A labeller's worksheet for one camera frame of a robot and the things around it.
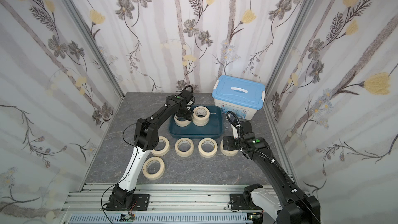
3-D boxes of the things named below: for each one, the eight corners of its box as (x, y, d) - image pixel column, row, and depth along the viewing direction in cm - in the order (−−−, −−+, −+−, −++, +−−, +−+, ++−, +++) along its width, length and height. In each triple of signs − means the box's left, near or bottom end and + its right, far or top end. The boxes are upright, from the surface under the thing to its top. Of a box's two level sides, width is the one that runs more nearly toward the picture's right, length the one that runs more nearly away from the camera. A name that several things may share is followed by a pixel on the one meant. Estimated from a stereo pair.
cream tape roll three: (174, 157, 91) (173, 155, 88) (176, 140, 98) (175, 137, 96) (193, 157, 91) (193, 155, 88) (194, 140, 98) (194, 137, 96)
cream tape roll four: (198, 157, 91) (198, 155, 88) (198, 140, 98) (198, 137, 96) (218, 157, 91) (218, 155, 88) (216, 140, 98) (217, 137, 96)
